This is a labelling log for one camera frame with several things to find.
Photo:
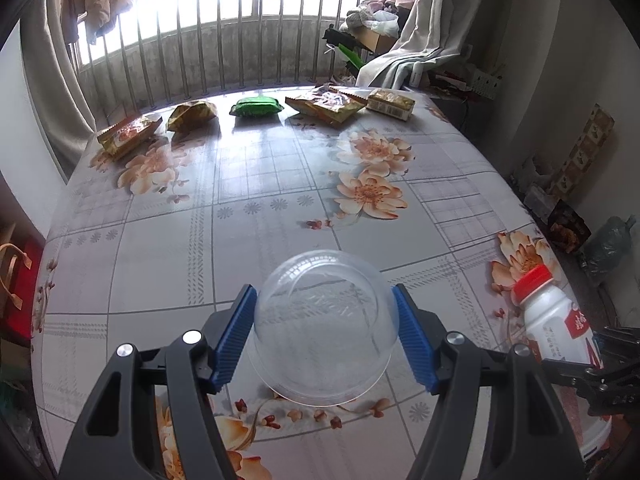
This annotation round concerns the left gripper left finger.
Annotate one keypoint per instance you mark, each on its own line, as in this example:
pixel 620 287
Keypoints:
pixel 116 435

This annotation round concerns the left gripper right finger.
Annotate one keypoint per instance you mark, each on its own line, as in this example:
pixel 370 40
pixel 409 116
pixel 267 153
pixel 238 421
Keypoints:
pixel 528 435

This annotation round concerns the white AD milk bottle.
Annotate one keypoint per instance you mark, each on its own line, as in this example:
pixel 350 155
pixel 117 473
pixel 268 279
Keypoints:
pixel 556 329

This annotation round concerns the clear plastic dome lid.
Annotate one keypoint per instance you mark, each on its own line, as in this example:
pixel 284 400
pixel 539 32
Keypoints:
pixel 325 326

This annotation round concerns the green plastic bag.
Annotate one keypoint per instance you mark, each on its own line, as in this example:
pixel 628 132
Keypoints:
pixel 607 248

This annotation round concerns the floral table cloth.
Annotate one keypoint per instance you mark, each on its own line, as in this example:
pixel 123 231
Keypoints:
pixel 141 253

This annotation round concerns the gold snack packet left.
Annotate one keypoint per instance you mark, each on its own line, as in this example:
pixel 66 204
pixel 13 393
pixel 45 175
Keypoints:
pixel 128 134

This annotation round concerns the white power strip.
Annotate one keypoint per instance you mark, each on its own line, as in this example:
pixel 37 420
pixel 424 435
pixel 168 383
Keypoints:
pixel 483 84

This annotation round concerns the crumpled gold wrapper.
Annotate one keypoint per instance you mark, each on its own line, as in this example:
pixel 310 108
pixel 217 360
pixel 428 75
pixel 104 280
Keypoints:
pixel 191 115

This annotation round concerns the left beige curtain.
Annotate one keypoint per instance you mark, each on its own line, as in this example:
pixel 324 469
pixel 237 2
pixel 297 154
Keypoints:
pixel 62 110

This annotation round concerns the yellow small carton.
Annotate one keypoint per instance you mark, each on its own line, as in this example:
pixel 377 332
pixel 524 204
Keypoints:
pixel 391 104

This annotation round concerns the green snack packet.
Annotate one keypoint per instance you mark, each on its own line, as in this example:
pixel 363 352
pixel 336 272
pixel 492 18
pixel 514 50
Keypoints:
pixel 256 106

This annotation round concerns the open gold snack packet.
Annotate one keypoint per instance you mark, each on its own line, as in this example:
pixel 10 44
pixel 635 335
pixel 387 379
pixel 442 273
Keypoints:
pixel 327 103

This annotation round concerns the grey curtain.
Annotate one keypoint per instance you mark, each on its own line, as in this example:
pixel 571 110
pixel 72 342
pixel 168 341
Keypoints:
pixel 433 34

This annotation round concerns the metal balcony railing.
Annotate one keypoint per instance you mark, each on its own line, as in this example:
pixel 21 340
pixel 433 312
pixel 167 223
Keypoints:
pixel 163 52

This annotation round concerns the cardboard box with clutter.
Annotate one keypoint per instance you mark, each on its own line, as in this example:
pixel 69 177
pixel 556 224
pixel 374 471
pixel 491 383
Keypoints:
pixel 363 35

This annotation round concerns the red bag with handles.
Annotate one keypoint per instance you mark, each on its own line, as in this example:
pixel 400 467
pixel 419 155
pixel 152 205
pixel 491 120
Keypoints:
pixel 20 261

